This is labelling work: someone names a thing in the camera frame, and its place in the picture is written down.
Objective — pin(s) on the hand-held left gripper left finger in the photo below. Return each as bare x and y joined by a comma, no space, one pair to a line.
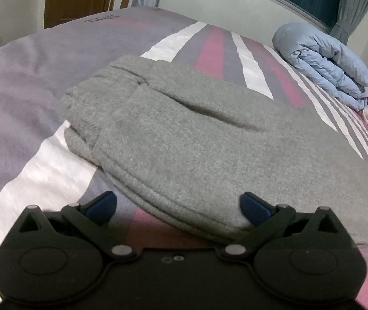
101,207

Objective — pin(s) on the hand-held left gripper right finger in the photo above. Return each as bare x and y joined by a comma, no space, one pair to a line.
251,208

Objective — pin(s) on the grey pants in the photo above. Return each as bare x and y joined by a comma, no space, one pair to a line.
187,142

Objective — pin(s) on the striped bed sheet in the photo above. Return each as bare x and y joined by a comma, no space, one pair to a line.
25,87

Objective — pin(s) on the light blue folded quilt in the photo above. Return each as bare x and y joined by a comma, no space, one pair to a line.
319,61

